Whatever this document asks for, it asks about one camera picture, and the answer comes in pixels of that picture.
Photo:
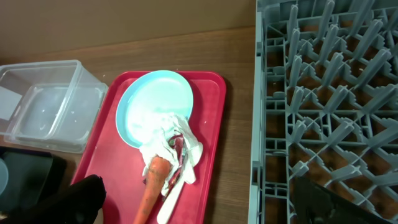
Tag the clear plastic storage bin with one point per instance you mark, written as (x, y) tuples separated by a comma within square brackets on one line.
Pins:
[(49, 105)]

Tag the red serving tray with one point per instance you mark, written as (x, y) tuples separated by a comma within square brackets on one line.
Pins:
[(120, 165)]

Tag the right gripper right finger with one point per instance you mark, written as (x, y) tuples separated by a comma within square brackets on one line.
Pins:
[(315, 204)]

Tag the grey dishwasher rack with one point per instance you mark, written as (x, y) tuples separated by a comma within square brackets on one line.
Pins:
[(324, 105)]

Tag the white napkin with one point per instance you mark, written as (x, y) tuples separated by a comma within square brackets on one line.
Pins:
[(171, 123)]

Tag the orange carrot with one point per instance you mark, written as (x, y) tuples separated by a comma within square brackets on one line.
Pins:
[(157, 173)]

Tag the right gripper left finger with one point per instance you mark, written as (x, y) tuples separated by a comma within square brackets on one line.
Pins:
[(80, 203)]

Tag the mint green bowl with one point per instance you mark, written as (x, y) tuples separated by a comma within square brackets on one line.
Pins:
[(4, 176)]

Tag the red snack wrapper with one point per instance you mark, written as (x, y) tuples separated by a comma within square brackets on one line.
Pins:
[(170, 147)]

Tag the black plastic tray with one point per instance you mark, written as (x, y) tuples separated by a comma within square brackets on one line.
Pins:
[(33, 177)]

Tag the white plastic spoon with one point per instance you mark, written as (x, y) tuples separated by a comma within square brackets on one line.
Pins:
[(169, 202)]

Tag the large light blue plate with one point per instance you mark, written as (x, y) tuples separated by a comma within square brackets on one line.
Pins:
[(146, 99)]

